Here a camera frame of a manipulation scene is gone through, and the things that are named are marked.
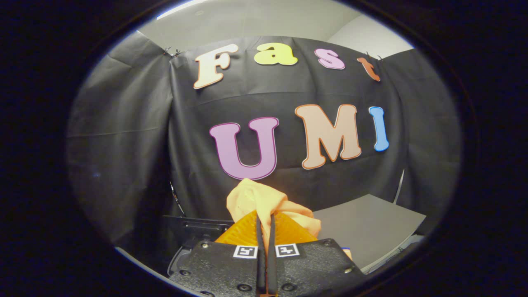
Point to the black backdrop cloth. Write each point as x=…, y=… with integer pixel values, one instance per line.
x=123, y=136

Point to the white cabinet with grey frame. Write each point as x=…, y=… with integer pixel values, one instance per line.
x=367, y=227

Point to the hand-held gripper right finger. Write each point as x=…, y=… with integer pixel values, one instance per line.
x=313, y=268

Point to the dark washing machine lid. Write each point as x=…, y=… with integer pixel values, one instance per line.
x=194, y=229

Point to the orange shirt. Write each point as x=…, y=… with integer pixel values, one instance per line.
x=255, y=198

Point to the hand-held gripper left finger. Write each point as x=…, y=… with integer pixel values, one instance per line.
x=222, y=268

